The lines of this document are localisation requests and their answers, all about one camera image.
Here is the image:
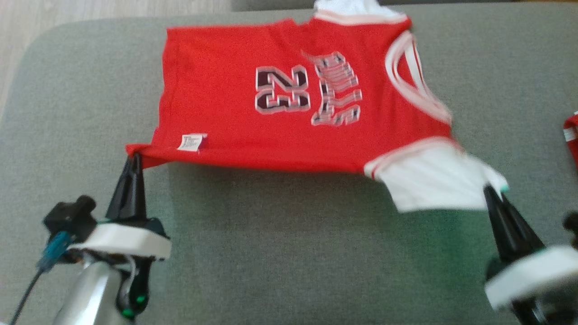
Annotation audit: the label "red jersey with white sleeves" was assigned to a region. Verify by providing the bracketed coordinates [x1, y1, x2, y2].
[125, 0, 510, 214]

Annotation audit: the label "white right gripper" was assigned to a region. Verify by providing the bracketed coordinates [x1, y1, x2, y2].
[482, 185, 578, 312]

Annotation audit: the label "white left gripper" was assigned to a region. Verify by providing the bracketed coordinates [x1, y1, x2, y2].
[70, 153, 172, 262]

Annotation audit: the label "red shorts with white stripe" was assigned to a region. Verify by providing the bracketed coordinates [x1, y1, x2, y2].
[563, 111, 578, 170]

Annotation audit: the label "black cable with blue plug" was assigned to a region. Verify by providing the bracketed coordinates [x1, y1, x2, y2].
[8, 231, 75, 325]

